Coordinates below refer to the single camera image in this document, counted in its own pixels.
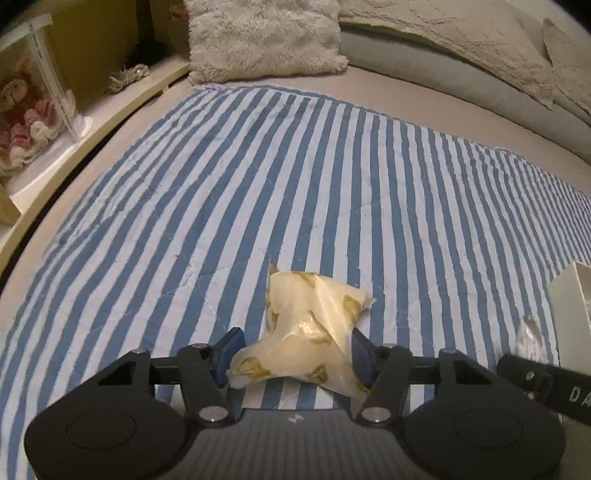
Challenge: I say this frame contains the yellow patterned white packet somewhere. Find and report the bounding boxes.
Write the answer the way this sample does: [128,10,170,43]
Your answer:
[228,263,375,402]

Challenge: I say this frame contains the clear round pastry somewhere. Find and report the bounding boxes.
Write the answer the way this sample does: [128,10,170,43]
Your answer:
[512,314,550,364]

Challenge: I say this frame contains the white cardboard box tray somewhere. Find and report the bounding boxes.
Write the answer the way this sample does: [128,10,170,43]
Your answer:
[548,262,591,374]

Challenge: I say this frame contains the blue white striped cloth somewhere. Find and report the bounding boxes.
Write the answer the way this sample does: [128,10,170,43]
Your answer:
[1,86,590,479]

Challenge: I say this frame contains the wooden bedside shelf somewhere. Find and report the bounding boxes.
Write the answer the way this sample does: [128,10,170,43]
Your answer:
[0,0,191,287]

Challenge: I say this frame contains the grey folded duvet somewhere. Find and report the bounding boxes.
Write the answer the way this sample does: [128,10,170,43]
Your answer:
[341,27,590,162]

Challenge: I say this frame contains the small figurine on shelf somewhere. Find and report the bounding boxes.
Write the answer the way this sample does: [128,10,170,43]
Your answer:
[107,64,150,95]

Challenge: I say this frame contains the right beige quilted pillow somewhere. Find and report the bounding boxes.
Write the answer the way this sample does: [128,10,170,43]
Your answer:
[542,18,590,114]

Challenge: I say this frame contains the beige quilted pillow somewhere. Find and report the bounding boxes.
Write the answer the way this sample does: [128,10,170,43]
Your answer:
[542,18,590,114]
[339,1,555,109]

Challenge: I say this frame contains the left beige quilted pillow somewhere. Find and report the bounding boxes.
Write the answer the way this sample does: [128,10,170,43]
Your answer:
[339,1,555,109]

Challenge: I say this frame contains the fluffy white cushion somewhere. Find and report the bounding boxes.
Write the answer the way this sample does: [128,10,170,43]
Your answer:
[184,1,348,84]

